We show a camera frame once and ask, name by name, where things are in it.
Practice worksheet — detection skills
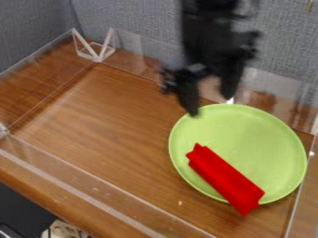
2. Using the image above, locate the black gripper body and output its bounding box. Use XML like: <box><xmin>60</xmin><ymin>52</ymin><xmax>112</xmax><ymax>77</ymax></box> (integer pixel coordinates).
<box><xmin>160</xmin><ymin>18</ymin><xmax>260</xmax><ymax>95</ymax></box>

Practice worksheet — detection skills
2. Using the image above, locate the red rectangular block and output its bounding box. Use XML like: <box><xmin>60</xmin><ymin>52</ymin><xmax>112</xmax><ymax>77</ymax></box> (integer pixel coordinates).
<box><xmin>185</xmin><ymin>143</ymin><xmax>264</xmax><ymax>216</ymax></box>

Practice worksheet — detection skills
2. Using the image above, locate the green round plate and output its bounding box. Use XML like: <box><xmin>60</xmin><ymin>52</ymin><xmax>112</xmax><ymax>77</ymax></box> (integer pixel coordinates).
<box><xmin>168</xmin><ymin>104</ymin><xmax>307</xmax><ymax>205</ymax></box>

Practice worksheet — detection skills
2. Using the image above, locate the black box under table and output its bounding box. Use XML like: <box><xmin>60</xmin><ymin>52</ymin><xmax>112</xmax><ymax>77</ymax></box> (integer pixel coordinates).
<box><xmin>0</xmin><ymin>183</ymin><xmax>57</xmax><ymax>238</ymax></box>

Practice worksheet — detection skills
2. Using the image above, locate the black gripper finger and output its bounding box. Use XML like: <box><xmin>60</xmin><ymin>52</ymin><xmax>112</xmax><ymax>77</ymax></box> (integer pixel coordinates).
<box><xmin>176</xmin><ymin>73</ymin><xmax>199</xmax><ymax>117</ymax></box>
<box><xmin>220</xmin><ymin>59</ymin><xmax>244</xmax><ymax>99</ymax></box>

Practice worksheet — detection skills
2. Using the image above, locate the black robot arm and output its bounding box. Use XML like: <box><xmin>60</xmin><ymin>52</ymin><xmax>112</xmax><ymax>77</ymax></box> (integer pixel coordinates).
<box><xmin>158</xmin><ymin>0</ymin><xmax>261</xmax><ymax>116</ymax></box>

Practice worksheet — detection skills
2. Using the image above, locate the white power strip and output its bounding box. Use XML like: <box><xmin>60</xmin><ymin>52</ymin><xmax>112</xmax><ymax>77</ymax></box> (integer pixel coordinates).
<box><xmin>40</xmin><ymin>219</ymin><xmax>90</xmax><ymax>238</ymax></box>

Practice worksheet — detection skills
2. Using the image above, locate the clear acrylic enclosure wall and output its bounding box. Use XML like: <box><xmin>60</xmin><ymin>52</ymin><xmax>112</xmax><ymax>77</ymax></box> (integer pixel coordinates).
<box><xmin>0</xmin><ymin>29</ymin><xmax>318</xmax><ymax>238</ymax></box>

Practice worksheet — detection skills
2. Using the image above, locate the clear acrylic corner bracket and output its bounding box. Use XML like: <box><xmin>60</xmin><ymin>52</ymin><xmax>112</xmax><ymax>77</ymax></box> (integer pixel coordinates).
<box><xmin>70</xmin><ymin>29</ymin><xmax>114</xmax><ymax>63</ymax></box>

